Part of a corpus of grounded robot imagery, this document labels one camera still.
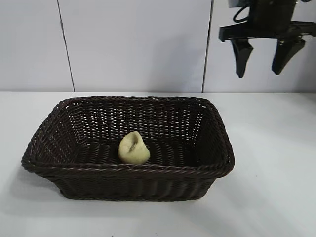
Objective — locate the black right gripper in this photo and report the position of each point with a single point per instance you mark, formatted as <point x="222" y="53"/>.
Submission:
<point x="271" y="17"/>

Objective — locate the pale yellow egg yolk pastry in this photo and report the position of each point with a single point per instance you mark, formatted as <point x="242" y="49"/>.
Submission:
<point x="133" y="151"/>

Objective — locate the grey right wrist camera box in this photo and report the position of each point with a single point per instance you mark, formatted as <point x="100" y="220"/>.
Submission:
<point x="235" y="3"/>

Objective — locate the dark brown wicker basket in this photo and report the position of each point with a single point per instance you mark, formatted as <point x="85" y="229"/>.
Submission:
<point x="172" y="180"/>

